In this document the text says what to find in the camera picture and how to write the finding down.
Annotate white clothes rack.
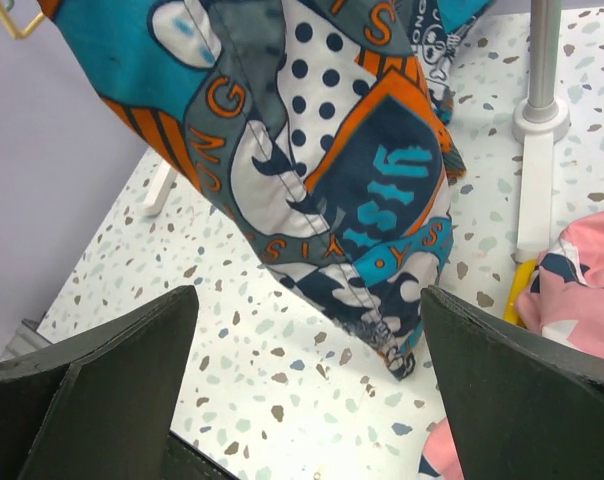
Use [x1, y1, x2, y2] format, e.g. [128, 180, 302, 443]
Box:
[141, 0, 572, 265]

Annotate yellow plastic bin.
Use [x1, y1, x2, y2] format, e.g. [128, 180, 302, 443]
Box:
[503, 260, 536, 328]

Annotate blue orange patterned shorts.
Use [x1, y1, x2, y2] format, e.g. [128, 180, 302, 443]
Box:
[40, 0, 489, 379]

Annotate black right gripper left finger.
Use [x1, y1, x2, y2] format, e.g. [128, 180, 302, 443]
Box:
[0, 286, 199, 479]

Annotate pink floral shorts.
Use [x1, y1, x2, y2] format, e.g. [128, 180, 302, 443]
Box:
[418, 211, 604, 479]

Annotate yellow hanger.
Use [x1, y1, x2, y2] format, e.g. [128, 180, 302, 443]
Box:
[0, 9, 47, 40]

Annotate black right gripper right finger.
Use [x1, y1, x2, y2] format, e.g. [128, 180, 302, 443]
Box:
[421, 287, 604, 479]

